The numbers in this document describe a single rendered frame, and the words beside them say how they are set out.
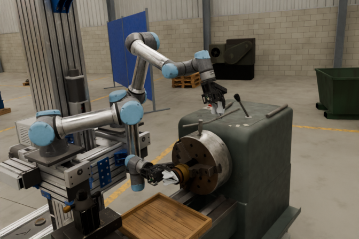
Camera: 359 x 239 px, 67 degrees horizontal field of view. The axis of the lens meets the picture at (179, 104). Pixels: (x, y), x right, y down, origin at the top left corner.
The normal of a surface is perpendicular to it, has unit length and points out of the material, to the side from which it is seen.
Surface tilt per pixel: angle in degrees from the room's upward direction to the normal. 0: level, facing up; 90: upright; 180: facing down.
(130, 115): 89
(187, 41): 90
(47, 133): 91
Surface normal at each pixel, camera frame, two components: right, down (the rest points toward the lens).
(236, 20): -0.43, 0.25
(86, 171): 0.83, 0.09
